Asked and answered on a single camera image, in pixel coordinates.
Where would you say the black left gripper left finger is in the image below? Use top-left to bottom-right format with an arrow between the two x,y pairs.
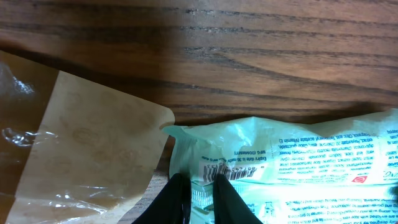
132,173 -> 192,224

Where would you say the brown snack pouch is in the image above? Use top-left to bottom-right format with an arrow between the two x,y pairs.
1,52 -> 175,224

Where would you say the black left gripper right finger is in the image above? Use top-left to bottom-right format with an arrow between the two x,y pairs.
213,174 -> 262,224

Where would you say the mint wet wipes pack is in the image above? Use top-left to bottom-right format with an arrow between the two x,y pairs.
164,109 -> 397,223

